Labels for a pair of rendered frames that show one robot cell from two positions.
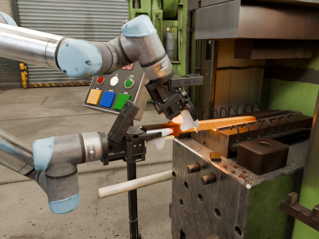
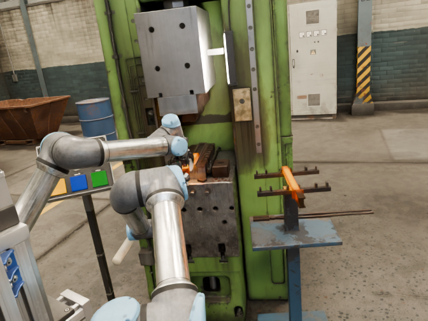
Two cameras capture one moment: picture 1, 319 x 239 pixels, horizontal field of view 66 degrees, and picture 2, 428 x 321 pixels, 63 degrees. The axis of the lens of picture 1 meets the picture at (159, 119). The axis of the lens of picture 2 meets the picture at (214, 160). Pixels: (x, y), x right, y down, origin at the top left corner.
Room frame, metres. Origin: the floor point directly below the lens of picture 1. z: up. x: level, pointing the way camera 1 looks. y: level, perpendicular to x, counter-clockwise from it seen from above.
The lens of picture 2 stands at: (-0.40, 1.17, 1.59)
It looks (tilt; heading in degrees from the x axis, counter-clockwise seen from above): 18 degrees down; 307
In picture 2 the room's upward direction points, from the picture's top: 6 degrees counter-clockwise
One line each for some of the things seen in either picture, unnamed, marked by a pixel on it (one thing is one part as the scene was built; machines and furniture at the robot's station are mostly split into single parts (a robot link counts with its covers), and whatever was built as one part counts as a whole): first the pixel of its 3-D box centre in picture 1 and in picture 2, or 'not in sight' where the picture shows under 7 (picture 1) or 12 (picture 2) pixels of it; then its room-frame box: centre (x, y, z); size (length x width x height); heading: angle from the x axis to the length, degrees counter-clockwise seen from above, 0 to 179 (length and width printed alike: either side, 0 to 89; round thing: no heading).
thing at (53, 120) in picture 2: not in sight; (22, 121); (7.47, -2.61, 0.42); 1.89 x 1.20 x 0.85; 16
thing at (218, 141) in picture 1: (252, 126); (193, 159); (0.87, -0.35, 0.96); 0.42 x 0.20 x 0.09; 117
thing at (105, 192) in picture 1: (144, 181); (131, 238); (1.04, 0.07, 0.62); 0.44 x 0.05 x 0.05; 117
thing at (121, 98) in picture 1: (122, 102); (99, 179); (1.08, 0.17, 1.01); 0.07 x 0.05 x 0.07; 52
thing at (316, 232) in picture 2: not in sight; (292, 229); (0.23, -0.24, 0.70); 0.40 x 0.30 x 0.02; 32
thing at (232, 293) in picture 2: not in sight; (216, 262); (0.83, -0.38, 0.23); 0.55 x 0.37 x 0.47; 117
